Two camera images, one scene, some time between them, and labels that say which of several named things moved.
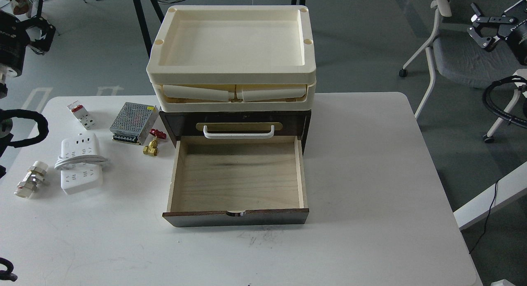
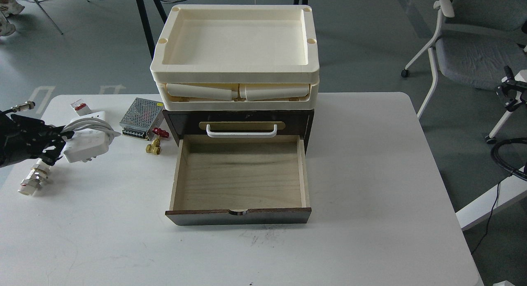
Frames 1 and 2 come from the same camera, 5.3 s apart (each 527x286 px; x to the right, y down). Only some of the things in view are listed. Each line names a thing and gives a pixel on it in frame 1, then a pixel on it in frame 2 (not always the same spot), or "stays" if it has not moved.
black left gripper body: (43, 45) -> (22, 138)
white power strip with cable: (80, 163) -> (92, 135)
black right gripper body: (519, 10) -> (512, 88)
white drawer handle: (238, 136) stays
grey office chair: (503, 117) stays
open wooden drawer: (225, 180) stays
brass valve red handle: (152, 149) stays
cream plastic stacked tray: (233, 58) stays
